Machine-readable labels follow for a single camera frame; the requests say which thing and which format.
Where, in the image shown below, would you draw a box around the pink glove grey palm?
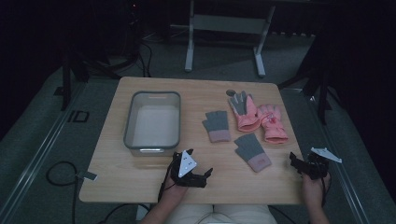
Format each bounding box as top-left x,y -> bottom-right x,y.
227,91 -> 262,133

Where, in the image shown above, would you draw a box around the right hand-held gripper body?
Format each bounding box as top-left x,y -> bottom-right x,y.
303,147 -> 343,181

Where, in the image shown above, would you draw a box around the black floor cable loop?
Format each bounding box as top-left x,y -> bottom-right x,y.
46,161 -> 78,224

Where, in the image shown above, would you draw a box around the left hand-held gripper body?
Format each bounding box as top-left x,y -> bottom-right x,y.
170,149 -> 208,189

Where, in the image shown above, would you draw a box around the grey table edge clamp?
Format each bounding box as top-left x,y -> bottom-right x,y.
76,170 -> 98,182

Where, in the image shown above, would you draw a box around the white desk frame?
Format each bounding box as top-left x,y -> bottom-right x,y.
169,0 -> 276,78

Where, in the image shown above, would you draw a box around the black cable under table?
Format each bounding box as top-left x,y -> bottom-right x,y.
97,203 -> 150,224

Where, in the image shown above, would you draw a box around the person's legs in light trousers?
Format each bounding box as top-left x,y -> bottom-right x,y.
164,203 -> 278,224

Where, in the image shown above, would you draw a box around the person's right hand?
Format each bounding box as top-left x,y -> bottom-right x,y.
302,173 -> 332,207

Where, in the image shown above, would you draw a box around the grey plastic bin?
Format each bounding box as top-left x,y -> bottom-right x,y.
123,91 -> 182,158

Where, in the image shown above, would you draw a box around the white table leg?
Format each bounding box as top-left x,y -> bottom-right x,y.
135,203 -> 151,222

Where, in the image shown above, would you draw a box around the metal floor rail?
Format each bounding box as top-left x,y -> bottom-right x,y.
281,88 -> 372,224
0,83 -> 88,224

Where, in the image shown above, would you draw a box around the black tripod stand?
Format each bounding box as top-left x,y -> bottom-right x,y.
278,31 -> 344,125
54,52 -> 122,111

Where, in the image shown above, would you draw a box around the grey fingerless glove pink cuff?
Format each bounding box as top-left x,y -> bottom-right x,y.
201,110 -> 232,144
233,133 -> 273,174

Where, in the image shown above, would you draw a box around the black background cables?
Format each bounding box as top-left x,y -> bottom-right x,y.
136,40 -> 154,78

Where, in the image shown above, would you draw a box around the person's left hand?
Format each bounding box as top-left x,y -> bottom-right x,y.
160,176 -> 191,204

